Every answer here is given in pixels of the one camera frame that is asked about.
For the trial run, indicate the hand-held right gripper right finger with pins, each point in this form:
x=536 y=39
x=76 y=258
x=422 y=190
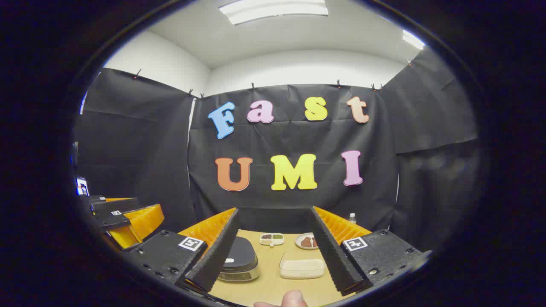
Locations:
x=330 y=251

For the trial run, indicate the long ceiling light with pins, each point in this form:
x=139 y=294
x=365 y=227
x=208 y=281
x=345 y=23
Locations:
x=273 y=10

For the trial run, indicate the small ceiling light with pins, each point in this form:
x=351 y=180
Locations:
x=413 y=39

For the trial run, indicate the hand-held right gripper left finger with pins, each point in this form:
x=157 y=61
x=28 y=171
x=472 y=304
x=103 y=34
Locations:
x=219 y=247

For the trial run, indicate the white round plate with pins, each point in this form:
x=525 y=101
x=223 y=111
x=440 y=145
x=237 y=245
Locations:
x=298 y=244

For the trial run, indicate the green drink bottle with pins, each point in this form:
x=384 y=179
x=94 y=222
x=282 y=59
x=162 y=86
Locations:
x=352 y=219

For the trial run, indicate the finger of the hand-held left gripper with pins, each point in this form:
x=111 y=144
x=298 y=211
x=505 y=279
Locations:
x=113 y=221
x=115 y=205

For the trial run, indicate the black rice cooker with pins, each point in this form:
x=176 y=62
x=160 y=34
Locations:
x=241 y=256

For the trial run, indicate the brown meat piece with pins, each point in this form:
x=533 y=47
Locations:
x=306 y=242

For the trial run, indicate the white divided grain dish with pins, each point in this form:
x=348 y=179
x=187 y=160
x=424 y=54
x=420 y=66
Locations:
x=271 y=238

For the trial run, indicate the computer monitor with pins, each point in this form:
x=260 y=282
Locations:
x=82 y=186

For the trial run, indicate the black backdrop cloth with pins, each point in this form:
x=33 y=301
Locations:
x=294 y=140

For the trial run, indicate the clear container of rice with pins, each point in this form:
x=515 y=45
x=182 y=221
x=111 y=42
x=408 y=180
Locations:
x=302 y=266

